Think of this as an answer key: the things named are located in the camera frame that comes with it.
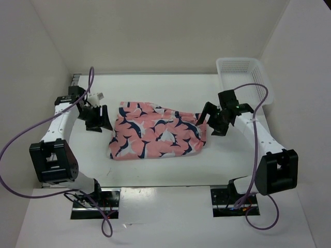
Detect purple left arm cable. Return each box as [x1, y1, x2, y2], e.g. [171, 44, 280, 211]
[0, 66, 117, 238]

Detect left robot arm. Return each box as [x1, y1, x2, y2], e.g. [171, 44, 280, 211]
[29, 86, 113, 207]

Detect white plastic basket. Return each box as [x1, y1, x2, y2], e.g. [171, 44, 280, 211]
[216, 57, 274, 107]

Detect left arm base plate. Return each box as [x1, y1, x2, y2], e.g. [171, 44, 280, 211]
[66, 188, 121, 220]

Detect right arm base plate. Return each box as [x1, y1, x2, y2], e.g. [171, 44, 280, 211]
[210, 187, 260, 218]

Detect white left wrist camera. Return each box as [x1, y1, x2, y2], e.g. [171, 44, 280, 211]
[87, 92, 104, 107]

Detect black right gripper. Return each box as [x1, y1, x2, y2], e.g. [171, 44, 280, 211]
[195, 101, 230, 136]

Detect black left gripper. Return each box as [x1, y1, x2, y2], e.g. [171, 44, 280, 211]
[77, 104, 113, 133]

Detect pink shark print shorts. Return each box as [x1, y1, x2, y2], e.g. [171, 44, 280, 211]
[107, 102, 207, 161]

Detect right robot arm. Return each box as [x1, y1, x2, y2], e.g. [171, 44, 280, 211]
[197, 89, 298, 203]

